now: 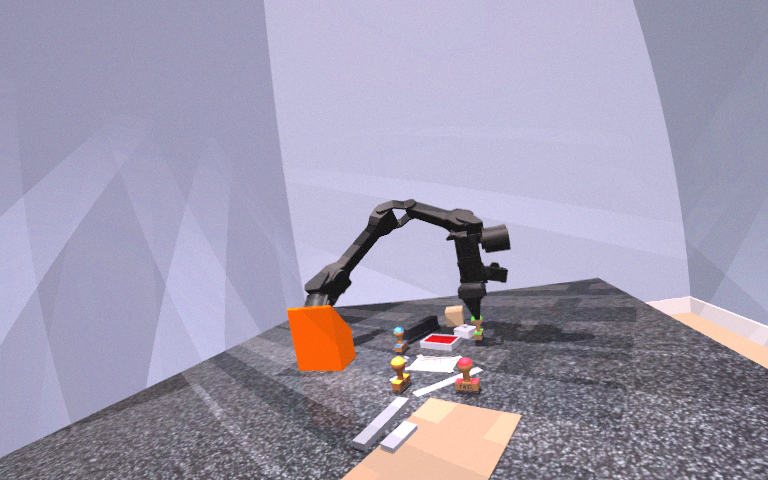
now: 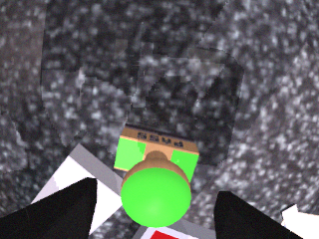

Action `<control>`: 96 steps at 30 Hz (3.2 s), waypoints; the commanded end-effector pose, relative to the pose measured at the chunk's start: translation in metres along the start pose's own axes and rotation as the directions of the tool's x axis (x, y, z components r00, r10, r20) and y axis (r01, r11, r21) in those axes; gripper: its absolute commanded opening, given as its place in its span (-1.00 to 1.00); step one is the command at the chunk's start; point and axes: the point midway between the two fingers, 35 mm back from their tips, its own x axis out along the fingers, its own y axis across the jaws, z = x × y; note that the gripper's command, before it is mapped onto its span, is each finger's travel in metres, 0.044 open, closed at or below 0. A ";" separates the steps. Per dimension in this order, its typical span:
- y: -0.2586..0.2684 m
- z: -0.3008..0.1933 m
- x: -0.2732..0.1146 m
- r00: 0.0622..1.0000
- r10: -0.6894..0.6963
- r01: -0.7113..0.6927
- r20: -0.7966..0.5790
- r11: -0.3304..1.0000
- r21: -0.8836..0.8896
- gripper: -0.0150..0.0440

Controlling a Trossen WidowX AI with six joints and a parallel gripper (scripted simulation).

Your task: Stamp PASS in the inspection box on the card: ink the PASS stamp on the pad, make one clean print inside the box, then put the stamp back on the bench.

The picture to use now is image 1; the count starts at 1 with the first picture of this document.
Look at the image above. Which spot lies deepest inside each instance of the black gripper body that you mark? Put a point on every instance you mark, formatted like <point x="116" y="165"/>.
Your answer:
<point x="471" y="277"/>

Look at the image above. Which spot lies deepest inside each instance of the white rectangular bar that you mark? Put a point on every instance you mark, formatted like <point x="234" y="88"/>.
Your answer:
<point x="371" y="433"/>

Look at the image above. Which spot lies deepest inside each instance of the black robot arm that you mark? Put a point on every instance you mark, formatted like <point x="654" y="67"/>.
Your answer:
<point x="464" y="228"/>

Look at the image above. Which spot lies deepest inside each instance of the wooden rubber stamp with red knob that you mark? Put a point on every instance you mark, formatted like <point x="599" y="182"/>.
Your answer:
<point x="467" y="385"/>

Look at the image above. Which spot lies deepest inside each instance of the white flat strip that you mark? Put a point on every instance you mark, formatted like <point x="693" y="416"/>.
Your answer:
<point x="444" y="383"/>

